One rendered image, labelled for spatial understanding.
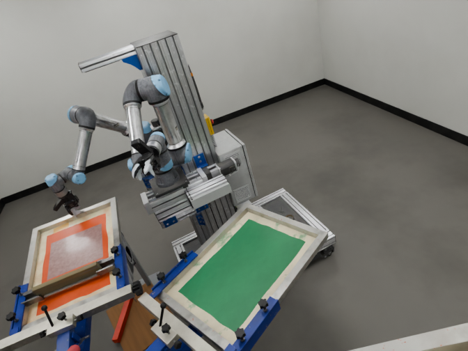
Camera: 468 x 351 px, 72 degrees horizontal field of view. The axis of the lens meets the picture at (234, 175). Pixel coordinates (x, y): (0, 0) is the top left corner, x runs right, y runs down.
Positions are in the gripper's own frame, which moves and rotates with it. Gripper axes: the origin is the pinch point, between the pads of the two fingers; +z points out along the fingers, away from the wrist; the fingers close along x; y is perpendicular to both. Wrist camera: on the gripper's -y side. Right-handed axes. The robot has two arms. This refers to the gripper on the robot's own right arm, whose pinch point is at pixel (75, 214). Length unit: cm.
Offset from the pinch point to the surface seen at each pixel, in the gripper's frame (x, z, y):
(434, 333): -172, -63, 119
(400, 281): -96, 99, 202
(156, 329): -112, -11, 44
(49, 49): 317, -36, -25
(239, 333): -130, -12, 77
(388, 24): 147, 14, 380
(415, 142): 44, 117, 348
